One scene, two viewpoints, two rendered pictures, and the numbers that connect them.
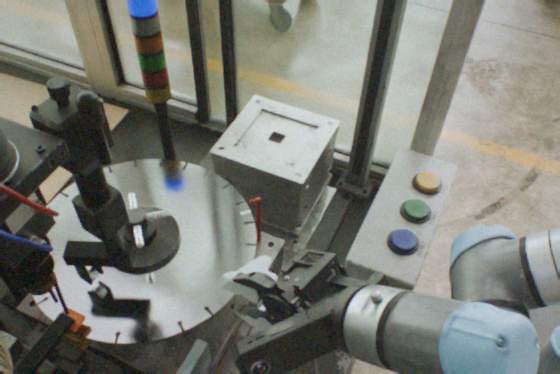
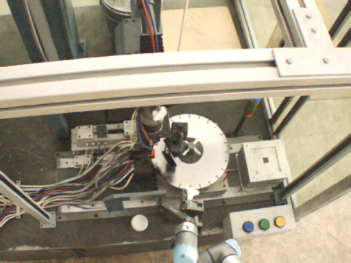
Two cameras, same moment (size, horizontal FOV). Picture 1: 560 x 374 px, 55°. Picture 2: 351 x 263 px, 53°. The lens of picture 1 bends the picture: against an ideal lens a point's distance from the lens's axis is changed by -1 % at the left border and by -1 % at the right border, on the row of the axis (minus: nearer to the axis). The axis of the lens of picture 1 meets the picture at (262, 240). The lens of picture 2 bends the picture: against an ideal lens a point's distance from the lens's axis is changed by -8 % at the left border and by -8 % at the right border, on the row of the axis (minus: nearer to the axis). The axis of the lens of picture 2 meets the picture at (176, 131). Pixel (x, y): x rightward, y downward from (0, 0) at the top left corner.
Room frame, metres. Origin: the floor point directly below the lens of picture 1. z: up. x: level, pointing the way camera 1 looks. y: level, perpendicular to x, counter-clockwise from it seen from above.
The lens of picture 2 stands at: (0.02, -0.20, 2.40)
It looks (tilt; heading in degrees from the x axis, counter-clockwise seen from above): 66 degrees down; 46
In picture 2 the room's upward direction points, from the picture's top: 12 degrees clockwise
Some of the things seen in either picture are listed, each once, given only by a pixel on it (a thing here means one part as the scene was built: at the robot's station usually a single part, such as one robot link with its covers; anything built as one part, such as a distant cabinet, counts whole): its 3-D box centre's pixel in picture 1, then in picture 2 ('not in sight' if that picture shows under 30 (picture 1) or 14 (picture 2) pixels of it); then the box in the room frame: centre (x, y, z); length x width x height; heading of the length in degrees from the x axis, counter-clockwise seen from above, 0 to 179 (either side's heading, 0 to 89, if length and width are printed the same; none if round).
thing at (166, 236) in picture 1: (140, 233); (190, 149); (0.47, 0.17, 0.96); 0.11 x 0.11 x 0.03
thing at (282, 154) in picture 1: (275, 166); (260, 165); (0.75, -0.03, 0.82); 0.18 x 0.18 x 0.15; 64
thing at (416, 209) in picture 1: (415, 211); (264, 224); (0.57, -0.25, 0.90); 0.04 x 0.04 x 0.02
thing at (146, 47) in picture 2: not in sight; (148, 53); (0.39, 0.37, 1.45); 0.35 x 0.07 x 0.28; 64
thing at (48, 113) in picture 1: (85, 165); (177, 136); (0.40, 0.18, 1.17); 0.06 x 0.05 x 0.20; 145
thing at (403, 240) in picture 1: (403, 242); (248, 227); (0.51, -0.22, 0.90); 0.04 x 0.04 x 0.02
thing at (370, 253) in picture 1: (397, 236); (258, 224); (0.58, -0.24, 0.82); 0.28 x 0.11 x 0.15; 154
